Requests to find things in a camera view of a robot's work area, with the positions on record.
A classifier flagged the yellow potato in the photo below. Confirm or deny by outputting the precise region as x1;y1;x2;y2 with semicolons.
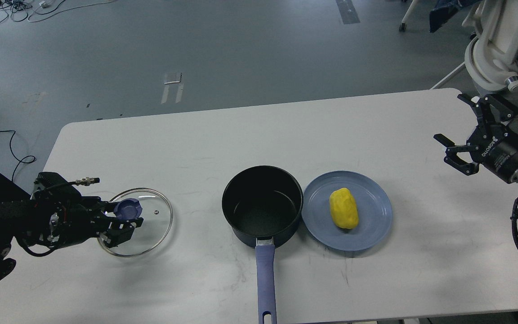
329;187;359;230

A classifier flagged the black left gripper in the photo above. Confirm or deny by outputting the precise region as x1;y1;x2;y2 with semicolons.
34;198;144;249

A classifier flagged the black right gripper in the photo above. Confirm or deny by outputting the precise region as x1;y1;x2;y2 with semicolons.
434;93;518;184

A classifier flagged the dark blue saucepan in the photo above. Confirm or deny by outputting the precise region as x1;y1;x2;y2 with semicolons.
221;165;304;324

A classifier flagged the dark blue cloth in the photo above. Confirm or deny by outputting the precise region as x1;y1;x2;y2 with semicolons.
429;0;481;33

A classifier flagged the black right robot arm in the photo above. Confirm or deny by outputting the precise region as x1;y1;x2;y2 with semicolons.
434;94;518;251

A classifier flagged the white office chair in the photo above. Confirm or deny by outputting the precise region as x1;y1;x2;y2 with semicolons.
399;0;518;113

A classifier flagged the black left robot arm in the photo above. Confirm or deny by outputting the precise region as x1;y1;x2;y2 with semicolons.
0;172;144;281

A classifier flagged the glass lid blue knob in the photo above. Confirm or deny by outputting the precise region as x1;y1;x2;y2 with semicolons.
97;188;174;258

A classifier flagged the cable bundle on floor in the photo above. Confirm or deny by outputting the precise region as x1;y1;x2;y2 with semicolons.
0;0;116;28

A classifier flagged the blue plate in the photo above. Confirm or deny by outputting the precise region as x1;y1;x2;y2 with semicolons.
302;171;393;252

